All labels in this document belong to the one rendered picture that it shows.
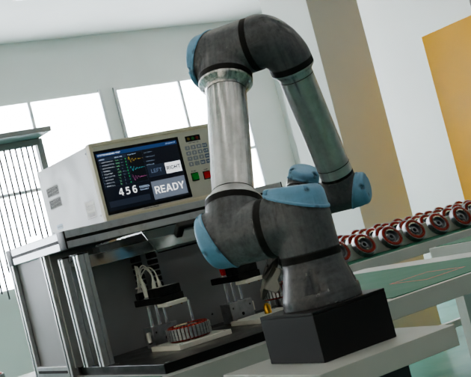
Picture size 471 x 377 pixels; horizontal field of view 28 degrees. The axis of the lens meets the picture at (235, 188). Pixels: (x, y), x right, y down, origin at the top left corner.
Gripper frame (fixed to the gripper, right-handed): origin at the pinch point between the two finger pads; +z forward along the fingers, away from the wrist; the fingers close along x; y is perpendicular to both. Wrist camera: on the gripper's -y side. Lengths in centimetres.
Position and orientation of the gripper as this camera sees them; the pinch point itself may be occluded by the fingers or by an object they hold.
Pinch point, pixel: (281, 290)
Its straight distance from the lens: 240.2
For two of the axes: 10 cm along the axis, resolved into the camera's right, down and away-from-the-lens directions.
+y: 5.7, 4.1, -7.1
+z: -1.0, 9.0, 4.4
